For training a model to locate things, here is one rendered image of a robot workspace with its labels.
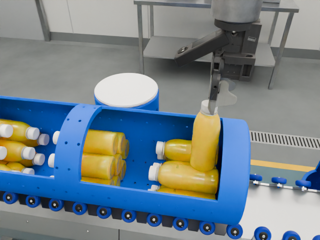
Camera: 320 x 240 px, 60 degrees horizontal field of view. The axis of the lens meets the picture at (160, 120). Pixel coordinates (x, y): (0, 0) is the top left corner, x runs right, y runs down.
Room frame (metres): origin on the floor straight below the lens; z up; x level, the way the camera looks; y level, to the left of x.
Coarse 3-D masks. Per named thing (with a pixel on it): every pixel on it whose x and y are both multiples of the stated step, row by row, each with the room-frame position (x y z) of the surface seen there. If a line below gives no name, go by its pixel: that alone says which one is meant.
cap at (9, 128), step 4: (4, 124) 0.64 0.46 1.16; (0, 128) 0.62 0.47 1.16; (4, 128) 0.62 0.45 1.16; (8, 128) 0.63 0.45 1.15; (12, 128) 0.65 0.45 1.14; (0, 132) 0.61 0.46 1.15; (4, 132) 0.61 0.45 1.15; (8, 132) 0.62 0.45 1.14; (12, 132) 0.64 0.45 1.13; (4, 136) 0.61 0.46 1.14; (8, 136) 0.62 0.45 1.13
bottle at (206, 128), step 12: (204, 120) 0.51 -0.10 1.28; (216, 120) 0.51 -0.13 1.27; (204, 132) 0.50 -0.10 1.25; (216, 132) 0.50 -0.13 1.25; (192, 144) 0.51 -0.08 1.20; (204, 144) 0.49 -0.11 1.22; (216, 144) 0.50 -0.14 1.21; (192, 156) 0.50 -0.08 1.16; (204, 156) 0.48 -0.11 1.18; (204, 168) 0.48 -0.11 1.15
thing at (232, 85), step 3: (210, 78) 0.57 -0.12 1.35; (222, 78) 0.56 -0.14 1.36; (225, 78) 0.56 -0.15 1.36; (210, 81) 0.55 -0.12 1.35; (228, 81) 0.56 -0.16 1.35; (231, 81) 0.56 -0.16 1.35; (210, 84) 0.55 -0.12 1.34; (219, 84) 0.56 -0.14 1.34; (231, 84) 0.56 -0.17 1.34; (234, 84) 0.56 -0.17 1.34; (219, 87) 0.56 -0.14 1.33; (231, 87) 0.56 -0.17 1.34; (234, 87) 0.56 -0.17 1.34
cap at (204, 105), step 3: (201, 102) 0.54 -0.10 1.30; (204, 102) 0.54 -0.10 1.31; (207, 102) 0.54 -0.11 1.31; (201, 105) 0.53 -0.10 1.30; (204, 105) 0.52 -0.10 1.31; (207, 105) 0.52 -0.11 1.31; (201, 108) 0.53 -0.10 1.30; (204, 108) 0.52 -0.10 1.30; (207, 108) 0.52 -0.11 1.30; (216, 108) 0.52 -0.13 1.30; (204, 111) 0.52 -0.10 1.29; (207, 111) 0.52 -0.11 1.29; (216, 111) 0.52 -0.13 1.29
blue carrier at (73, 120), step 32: (0, 96) 0.70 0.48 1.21; (64, 128) 0.54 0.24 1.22; (96, 128) 0.72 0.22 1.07; (128, 128) 0.71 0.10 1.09; (160, 128) 0.69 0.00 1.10; (192, 128) 0.67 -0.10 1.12; (224, 128) 0.53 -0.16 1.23; (64, 160) 0.48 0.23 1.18; (128, 160) 0.66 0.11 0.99; (160, 160) 0.65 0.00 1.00; (224, 160) 0.44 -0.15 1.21; (32, 192) 0.47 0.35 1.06; (64, 192) 0.45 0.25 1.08; (96, 192) 0.44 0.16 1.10; (128, 192) 0.42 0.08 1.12; (160, 192) 0.42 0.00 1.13; (224, 192) 0.40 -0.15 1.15
